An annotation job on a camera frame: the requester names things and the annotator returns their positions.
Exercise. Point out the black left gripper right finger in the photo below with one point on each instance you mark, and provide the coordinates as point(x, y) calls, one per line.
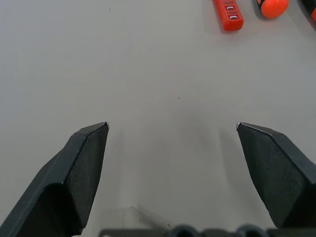
point(279, 172)

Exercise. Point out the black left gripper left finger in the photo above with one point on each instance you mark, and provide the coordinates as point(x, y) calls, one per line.
point(61, 177)

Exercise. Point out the orange screwdriver bit holder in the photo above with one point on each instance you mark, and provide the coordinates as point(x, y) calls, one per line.
point(230, 17)

